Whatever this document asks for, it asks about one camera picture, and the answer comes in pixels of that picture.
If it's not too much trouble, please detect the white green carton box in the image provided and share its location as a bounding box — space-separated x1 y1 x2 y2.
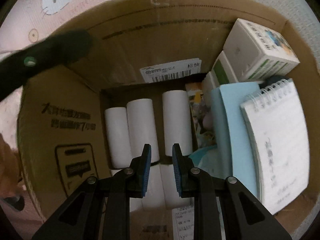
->
223 18 300 82

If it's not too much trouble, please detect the white barcode label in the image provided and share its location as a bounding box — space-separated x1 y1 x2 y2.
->
140 58 202 83

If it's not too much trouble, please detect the white spiral notebook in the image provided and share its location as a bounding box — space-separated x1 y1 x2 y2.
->
240 79 310 214

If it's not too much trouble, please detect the pink cartoon bed sheet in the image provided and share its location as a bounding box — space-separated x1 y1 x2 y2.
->
1 0 319 225

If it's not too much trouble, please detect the brown cardboard box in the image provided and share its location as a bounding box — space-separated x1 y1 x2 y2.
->
17 0 319 239

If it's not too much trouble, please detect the white green flat box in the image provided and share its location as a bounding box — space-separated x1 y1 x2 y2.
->
202 51 239 106

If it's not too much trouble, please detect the light blue book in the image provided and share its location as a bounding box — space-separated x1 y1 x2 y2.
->
210 82 259 198

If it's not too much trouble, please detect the colourful picture booklet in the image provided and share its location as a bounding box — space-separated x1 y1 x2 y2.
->
185 82 215 148

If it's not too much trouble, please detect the light blue tissue pack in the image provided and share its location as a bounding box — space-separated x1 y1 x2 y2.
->
189 145 232 179

